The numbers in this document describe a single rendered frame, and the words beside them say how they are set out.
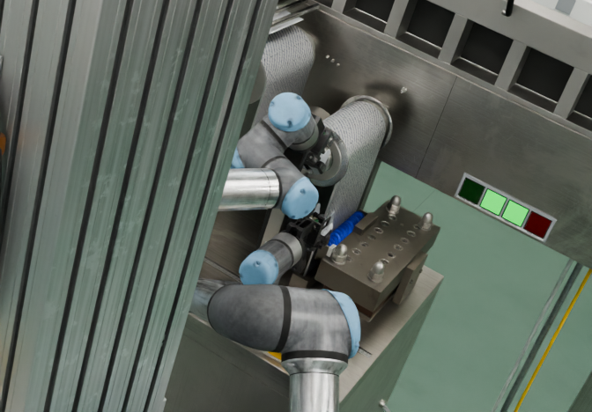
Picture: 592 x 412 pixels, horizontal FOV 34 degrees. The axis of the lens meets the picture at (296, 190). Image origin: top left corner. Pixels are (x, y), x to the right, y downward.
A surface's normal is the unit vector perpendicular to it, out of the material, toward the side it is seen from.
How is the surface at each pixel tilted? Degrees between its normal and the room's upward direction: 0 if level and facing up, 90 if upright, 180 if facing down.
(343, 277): 90
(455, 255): 0
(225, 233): 0
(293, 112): 50
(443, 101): 90
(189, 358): 90
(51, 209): 90
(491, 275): 0
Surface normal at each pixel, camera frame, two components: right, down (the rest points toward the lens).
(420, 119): -0.47, 0.34
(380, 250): 0.27, -0.82
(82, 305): 0.74, 0.51
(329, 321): 0.33, -0.32
